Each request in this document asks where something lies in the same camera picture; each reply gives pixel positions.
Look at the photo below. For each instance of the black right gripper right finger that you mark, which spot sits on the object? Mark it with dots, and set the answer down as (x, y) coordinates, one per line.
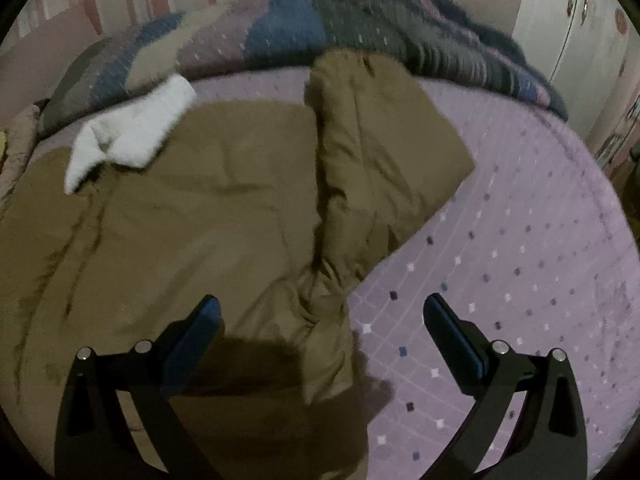
(548, 440)

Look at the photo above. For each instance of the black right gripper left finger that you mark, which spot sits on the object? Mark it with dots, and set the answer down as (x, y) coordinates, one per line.
(93, 440)

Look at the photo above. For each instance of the brown coat with white collar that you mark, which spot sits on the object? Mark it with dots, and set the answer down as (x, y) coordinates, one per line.
(279, 211)

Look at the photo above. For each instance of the beige pink pillow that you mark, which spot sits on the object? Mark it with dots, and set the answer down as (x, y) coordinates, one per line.
(21, 139)

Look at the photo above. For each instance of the white wardrobe with stickers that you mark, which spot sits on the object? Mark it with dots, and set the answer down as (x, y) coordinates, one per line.
(584, 49)

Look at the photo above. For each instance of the striped patchwork folded quilt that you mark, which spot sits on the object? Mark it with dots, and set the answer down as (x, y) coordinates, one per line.
(432, 38)

